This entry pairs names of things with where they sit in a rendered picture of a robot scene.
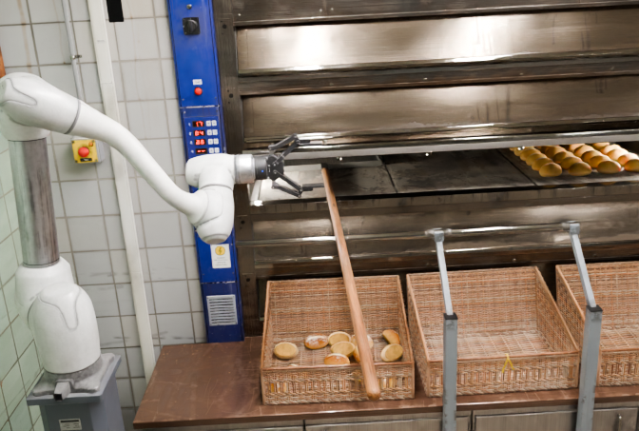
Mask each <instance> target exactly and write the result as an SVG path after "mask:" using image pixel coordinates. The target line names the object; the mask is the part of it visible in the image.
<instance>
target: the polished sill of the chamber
mask: <svg viewBox="0 0 639 431"><path fill-rule="evenodd" d="M635 193H639V180H632V181H614V182H597V183H580V184H562V185H544V186H511V187H493V188H476V189H459V190H440V191H423V192H406V193H389V194H371V195H354V196H337V197H335V200H336V204H337V208H338V210H340V209H357V208H375V207H392V206H426V205H444V204H461V203H478V202H495V201H513V200H530V199H548V198H565V197H583V196H600V195H617V194H635ZM249 208H250V215H253V214H270V213H287V212H304V211H323V210H330V209H329V205H328V200H327V197H318V198H301V199H284V200H267V201H251V202H250V206H249Z"/></svg>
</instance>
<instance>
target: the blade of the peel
mask: <svg viewBox="0 0 639 431"><path fill-rule="evenodd" d="M283 161H284V172H289V171H305V170H319V169H320V163H327V164H328V167H329V169H334V168H349V167H378V166H381V159H380V158H379V157H378V155H366V156H348V157H341V159H340V160H337V157H331V158H314V159H296V160H283Z"/></svg>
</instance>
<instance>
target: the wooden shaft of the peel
mask: <svg viewBox="0 0 639 431"><path fill-rule="evenodd" d="M322 176H323V181H324V185H325V190H326V195H327V200H328V205H329V209H330V213H331V218H332V223H333V228H334V232H335V237H336V242H337V247H338V252H339V260H340V265H341V270H342V275H343V280H344V284H345V289H346V294H347V299H348V304H349V308H350V313H351V318H352V323H353V327H354V332H355V336H356V341H357V346H358V354H359V359H360V364H361V369H362V374H363V379H364V383H365V388H366V393H367V397H368V399H369V400H370V401H372V402H376V401H378V400H379V399H380V395H381V393H380V389H379V385H378V377H377V373H376V369H375V365H374V361H373V357H372V353H371V348H370V344H369V341H368V337H367V332H366V328H365V324H364V320H363V317H362V312H361V308H360V304H359V300H358V293H357V289H356V285H355V280H354V276H353V272H352V268H351V264H350V260H349V256H348V252H347V247H346V243H345V240H344V236H343V231H342V227H341V223H340V219H339V212H338V208H337V204H336V200H335V195H334V191H333V188H332V184H331V179H330V175H329V171H328V169H327V168H324V169H323V170H322Z"/></svg>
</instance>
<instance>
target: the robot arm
mask: <svg viewBox="0 0 639 431"><path fill-rule="evenodd" d="M0 131H1V134H2V135H3V136H4V137H5V139H7V140H8V144H9V152H10V166H11V173H12V180H13V188H14V196H15V203H16V210H17V218H18V225H19V233H20V241H21V247H22V255H23V262H22V263H21V264H20V265H19V266H18V268H17V269H16V271H15V292H14V302H15V306H16V308H17V311H18V313H19V315H20V317H21V319H22V320H23V322H24V323H25V325H26V326H27V327H28V328H29V329H30V330H31V333H32V335H33V338H34V340H35V343H36V345H37V347H38V350H39V353H40V357H41V359H42V363H43V366H44V376H43V378H42V380H41V381H40V382H39V383H38V384H37V385H36V386H35V387H34V388H33V389H32V394H33V396H34V397H40V396H45V395H53V397H54V399H55V400H56V401H57V402H60V401H62V400H63V399H64V398H65V397H66V396H67V395H68V394H69V393H89V394H93V393H96V392H98V391H99V390H100V384H101V382H102V380H103V378H104V376H105V374H106V372H107V370H108V368H109V366H110V364H111V363H112V362H113V361H114V360H115V357H114V354H113V353H106V354H101V351H100V340H99V332H98V325H97V321H96V316H95V312H94V308H93V305H92V302H91V299H90V298H89V296H88V294H87V293H86V292H85V291H84V290H83V289H82V288H81V287H80V286H79V285H77V284H75V283H74V281H73V278H72V273H71V269H70V265H69V263H68V262H67V261H66V260H64V259H63V258H62V257H60V254H59V245H58V237H57V228H56V220H55V211H54V202H53V194H52V185H51V177H50V169H49V160H48V144H47V137H48V136H49V134H50V132H51V131H54V132H59V133H63V134H66V135H71V136H78V137H84V138H88V139H94V140H98V141H101V142H104V143H107V144H109V145H110V146H112V147H114V148H115V149H116V150H117V151H119V152H120V153H121V154H122V155H123V156H124V157H125V158H126V160H127V161H128V162H129V163H130V164H131V165H132V166H133V167H134V168H135V169H136V170H137V172H138V173H139V174H140V175H141V176H142V177H143V178H144V179H145V180H146V182H147V183H148V184H149V185H150V186H151V187H152V188H153V189H154V190H155V191H156V192H157V194H158V195H159V196H160V197H161V198H162V199H163V200H164V201H166V202H167V203H168V204H169V205H170V206H172V207H174V208H175V209H177V210H179V211H181V212H182V213H183V214H185V215H186V217H187V220H188V221H189V222H190V223H191V224H193V225H194V226H195V227H196V228H197V232H198V235H199V236H200V238H201V239H202V241H203V242H205V243H207V244H210V245H216V244H220V243H223V242H224V241H225V240H226V239H227V238H228V237H229V235H230V233H231V231H232V227H233V222H234V200H233V187H234V185H235V184H247V183H254V180H255V179H256V181H258V180H272V185H271V188H272V189H278V190H281V191H283V192H286V193H288V194H291V195H293V196H296V197H298V198H300V197H301V194H302V193H303V191H313V188H320V187H324V183H314V184H302V186H300V185H299V184H297V183H296V182H295V181H293V180H292V179H290V178H289V177H288V176H286V175H285V174H284V161H283V159H284V157H285V156H287V155H288V154H289V153H290V152H291V151H292V150H293V149H294V148H295V147H296V146H297V145H298V144H300V147H310V146H322V141H313V142H310V139H300V138H299V137H298V134H297V133H294V134H293V135H291V136H289V137H287V138H285V139H284V140H282V141H280V142H278V143H277V144H275V145H271V146H269V147H268V150H269V152H270V155H267V156H255V157H254V158H253V156H252V154H245V155H228V154H207V155H203V156H198V157H195V158H192V159H189V160H188V162H187V163H186V167H185V180H186V182H187V183H188V184H189V185H191V186H194V187H196V188H198V189H199V190H198V191H196V192H195V193H193V194H190V193H186V192H184V191H182V190H181V189H179V188H178V187H177V186H176V185H175V184H174V183H173V182H172V181H171V180H170V179H169V177H168V176H167V175H166V174H165V172H164V171H163V170H162V169H161V167H160V166H159V165H158V164H157V163H156V161H155V160H154V159H153V158H152V156H151V155H150V154H149V153H148V152H147V150H146V149H145V148H144V147H143V145H142V144H141V143H140V142H139V141H138V140H137V139H136V138H135V137H134V136H133V135H132V134H131V133H130V132H129V131H128V130H127V129H126V128H124V127H123V126H121V125H120V124H118V123H117V122H115V121H114V120H112V119H110V118H108V117H107V116H105V115H104V114H102V113H101V112H99V111H97V110H96V109H94V108H91V107H90V106H88V105H87V104H85V103H84V102H82V101H81V100H78V99H76V98H74V97H72V96H70V95H69V94H67V93H65V92H63V91H61V90H60V89H58V88H56V87H54V86H52V85H51V84H49V83H48V82H46V81H44V80H43V79H42V78H40V77H38V76H36V75H33V74H30V73H25V72H14V73H10V74H8V75H5V76H4V77H2V78H1V79H0ZM293 140H295V142H294V143H293V144H291V145H290V146H289V147H288V148H287V149H286V150H285V151H284V152H283V153H281V154H280V155H279V156H277V155H275V154H273V153H274V152H275V151H276V149H278V148H280V147H283V146H285V145H286V144H288V143H290V142H292V141H293ZM279 178H281V179H282V180H283V181H285V182H286V183H287V184H289V185H290V186H292V187H293V188H295V189H296V190H295V189H292V188H290V187H287V186H283V185H280V184H279V183H278V182H276V180H277V179H279ZM297 190H298V191H297Z"/></svg>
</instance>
